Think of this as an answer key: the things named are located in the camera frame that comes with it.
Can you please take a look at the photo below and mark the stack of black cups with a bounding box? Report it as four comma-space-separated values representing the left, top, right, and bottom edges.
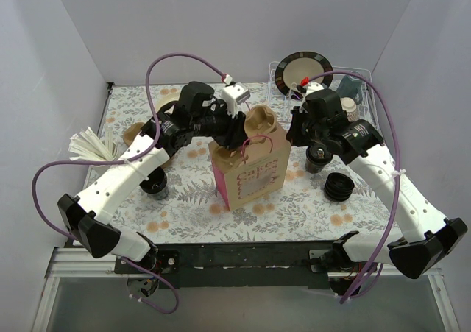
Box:
139, 167, 169, 200

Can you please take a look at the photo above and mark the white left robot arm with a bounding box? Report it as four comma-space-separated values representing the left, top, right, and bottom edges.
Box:
58, 82, 250, 273

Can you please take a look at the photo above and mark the floral patterned table mat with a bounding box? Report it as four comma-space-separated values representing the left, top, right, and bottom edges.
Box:
75, 82, 413, 243

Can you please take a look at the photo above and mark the white wire dish rack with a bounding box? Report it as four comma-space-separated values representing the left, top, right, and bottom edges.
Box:
266, 61, 381, 133

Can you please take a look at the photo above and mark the black printed coffee cup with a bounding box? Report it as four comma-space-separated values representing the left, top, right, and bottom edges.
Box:
305, 156, 330, 174

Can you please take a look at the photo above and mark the dark rimmed dinner plate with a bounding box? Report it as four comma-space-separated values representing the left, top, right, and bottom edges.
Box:
274, 51, 333, 96

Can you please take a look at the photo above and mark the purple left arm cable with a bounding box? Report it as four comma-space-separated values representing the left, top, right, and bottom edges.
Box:
31, 52, 233, 314

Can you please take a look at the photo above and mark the patterned ceramic bowl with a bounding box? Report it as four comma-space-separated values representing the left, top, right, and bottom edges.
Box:
340, 97, 359, 121

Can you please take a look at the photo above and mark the brown cardboard cup carrier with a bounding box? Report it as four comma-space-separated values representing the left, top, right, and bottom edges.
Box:
120, 120, 171, 173

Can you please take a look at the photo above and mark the grey blue mug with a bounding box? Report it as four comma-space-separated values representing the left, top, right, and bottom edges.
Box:
336, 75, 363, 99

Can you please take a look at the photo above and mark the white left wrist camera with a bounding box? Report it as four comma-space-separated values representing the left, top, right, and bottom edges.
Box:
220, 83, 250, 119

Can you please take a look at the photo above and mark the stack of black lids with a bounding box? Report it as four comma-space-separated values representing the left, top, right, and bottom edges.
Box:
324, 172, 355, 202

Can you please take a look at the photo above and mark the black table edge rail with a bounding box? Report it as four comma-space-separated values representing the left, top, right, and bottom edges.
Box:
115, 240, 366, 289

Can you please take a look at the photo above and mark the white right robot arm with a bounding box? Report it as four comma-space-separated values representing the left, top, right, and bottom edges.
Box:
286, 88, 467, 279

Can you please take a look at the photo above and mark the cream round plate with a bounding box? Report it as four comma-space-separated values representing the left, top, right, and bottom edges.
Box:
155, 92, 180, 114

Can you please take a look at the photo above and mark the pink paper gift bag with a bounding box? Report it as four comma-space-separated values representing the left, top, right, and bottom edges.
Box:
208, 122, 291, 211

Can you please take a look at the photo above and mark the black plastic cup lid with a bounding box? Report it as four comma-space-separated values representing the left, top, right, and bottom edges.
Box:
306, 144, 333, 165

